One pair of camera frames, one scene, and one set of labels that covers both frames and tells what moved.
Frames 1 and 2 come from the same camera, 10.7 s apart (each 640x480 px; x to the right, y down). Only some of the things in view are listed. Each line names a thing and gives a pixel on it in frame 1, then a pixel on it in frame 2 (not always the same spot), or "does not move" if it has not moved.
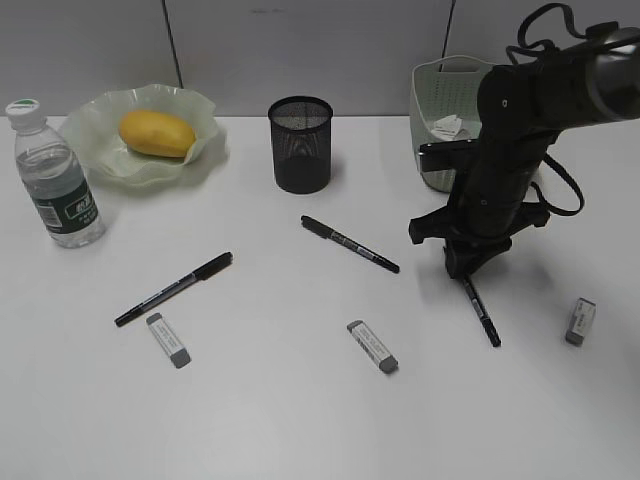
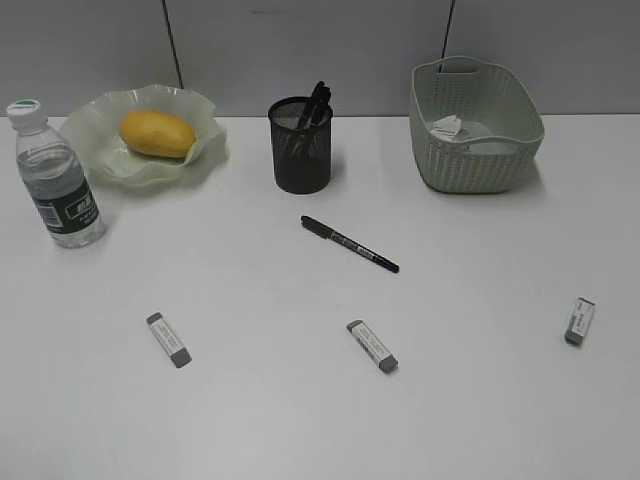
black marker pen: [200, 274] to [316, 99]
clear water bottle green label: [67, 207] does not move
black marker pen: [316, 227] does not move
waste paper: [447, 128] does not move
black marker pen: [494, 336] to [325, 108]
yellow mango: [157, 133] does not move
